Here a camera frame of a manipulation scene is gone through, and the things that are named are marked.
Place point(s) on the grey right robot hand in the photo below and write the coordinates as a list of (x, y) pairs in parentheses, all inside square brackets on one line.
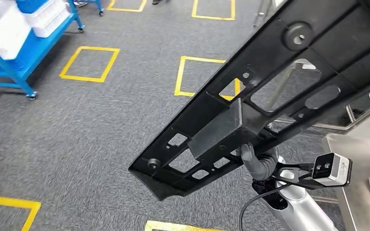
[(250, 159)]

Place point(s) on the black plastic license plate bracket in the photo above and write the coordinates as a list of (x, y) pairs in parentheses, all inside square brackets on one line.
[(223, 130)]

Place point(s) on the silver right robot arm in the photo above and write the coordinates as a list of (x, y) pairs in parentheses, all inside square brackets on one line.
[(300, 210)]

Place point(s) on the blue wheeled cart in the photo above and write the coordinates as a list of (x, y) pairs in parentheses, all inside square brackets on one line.
[(99, 8), (28, 54)]

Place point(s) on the white plastic crate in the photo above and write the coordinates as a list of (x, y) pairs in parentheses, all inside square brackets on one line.
[(49, 22)]

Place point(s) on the blue plastic bin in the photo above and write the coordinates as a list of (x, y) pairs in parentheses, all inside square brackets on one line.
[(31, 4)]

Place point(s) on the large white plastic bin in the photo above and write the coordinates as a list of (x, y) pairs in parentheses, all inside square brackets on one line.
[(0, 28)]

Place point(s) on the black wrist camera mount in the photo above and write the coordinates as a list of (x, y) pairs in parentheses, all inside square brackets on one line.
[(293, 178)]

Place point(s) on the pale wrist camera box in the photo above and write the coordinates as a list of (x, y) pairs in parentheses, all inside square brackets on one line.
[(336, 172)]

